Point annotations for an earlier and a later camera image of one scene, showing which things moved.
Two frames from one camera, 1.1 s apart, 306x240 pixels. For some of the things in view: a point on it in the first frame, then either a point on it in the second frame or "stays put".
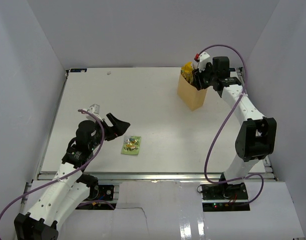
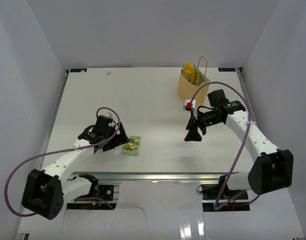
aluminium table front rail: (152, 176) stays put
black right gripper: (198, 75) -> (193, 134)
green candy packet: (131, 145) stays put
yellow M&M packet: (184, 71) stays put
